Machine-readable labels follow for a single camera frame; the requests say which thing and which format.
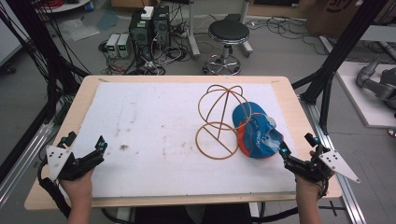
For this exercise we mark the black round stool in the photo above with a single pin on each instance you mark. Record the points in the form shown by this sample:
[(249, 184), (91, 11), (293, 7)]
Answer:
[(229, 31)]

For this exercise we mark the person's dark clothing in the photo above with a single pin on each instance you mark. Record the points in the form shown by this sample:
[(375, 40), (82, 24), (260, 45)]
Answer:
[(193, 214)]

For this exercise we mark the person's left hand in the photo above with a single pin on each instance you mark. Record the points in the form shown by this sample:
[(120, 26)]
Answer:
[(77, 186)]

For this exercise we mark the white table mat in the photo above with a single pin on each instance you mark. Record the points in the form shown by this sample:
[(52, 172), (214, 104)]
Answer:
[(155, 124)]

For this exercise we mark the white floor board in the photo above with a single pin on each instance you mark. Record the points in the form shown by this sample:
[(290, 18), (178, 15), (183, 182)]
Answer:
[(361, 102)]

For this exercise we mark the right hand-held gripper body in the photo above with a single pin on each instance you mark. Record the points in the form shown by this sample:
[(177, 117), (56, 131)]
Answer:
[(311, 171)]

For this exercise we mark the cardboard box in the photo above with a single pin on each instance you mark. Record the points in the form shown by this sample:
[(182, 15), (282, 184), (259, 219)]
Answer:
[(339, 15)]

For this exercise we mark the white box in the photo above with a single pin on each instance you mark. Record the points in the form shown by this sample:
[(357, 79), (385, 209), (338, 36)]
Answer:
[(147, 13)]

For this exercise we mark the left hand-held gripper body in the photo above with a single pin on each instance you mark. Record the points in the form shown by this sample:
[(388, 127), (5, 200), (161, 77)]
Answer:
[(62, 161)]

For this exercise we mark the aluminium rail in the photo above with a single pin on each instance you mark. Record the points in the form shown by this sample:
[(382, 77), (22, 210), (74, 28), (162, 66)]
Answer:
[(339, 193), (25, 158)]

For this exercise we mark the person's right hand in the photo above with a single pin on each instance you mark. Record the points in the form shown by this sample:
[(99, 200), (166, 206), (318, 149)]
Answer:
[(308, 188)]

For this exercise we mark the black computer tower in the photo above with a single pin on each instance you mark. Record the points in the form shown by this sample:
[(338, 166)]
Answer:
[(140, 34), (161, 25)]

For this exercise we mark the white stand leg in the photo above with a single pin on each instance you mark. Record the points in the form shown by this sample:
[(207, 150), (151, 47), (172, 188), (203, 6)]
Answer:
[(193, 31)]

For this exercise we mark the blue and orange cap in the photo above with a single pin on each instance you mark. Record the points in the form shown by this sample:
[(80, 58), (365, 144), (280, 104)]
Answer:
[(260, 140)]

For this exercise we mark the grey bench power supply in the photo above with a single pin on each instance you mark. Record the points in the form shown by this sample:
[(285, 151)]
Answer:
[(112, 45), (123, 45)]

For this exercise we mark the black frame post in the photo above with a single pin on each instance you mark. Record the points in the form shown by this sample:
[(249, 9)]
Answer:
[(37, 46), (342, 46)]

